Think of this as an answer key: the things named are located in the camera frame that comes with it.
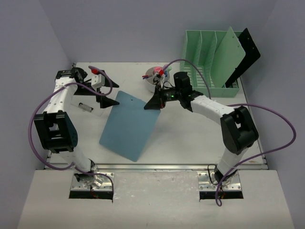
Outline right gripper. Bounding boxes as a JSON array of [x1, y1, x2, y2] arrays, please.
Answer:
[[145, 83, 183, 109]]

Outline pink glue bottle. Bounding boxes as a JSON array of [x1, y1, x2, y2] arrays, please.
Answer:
[[154, 67, 162, 72]]

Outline blue clipboard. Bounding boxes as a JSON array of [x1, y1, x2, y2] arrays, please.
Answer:
[[99, 91, 161, 162]]

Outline green clipboard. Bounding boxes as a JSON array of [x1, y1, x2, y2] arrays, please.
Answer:
[[210, 27, 245, 88]]

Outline black clipboard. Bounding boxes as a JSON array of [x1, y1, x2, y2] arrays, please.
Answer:
[[225, 28, 261, 88]]

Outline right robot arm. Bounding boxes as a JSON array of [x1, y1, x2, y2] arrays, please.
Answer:
[[144, 72, 259, 187]]

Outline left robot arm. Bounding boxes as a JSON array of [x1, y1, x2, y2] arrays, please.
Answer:
[[31, 66, 119, 187]]

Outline white round desk organizer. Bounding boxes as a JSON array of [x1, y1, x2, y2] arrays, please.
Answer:
[[145, 67, 170, 93]]

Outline green file rack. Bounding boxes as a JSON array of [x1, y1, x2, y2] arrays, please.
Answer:
[[180, 30, 241, 98]]

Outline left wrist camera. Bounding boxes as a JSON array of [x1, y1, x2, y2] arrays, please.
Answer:
[[91, 69, 105, 90]]

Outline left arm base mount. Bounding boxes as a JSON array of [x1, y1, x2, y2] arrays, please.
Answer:
[[69, 171, 114, 200]]

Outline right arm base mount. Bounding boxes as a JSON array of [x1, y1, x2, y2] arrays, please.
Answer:
[[197, 171, 244, 200]]

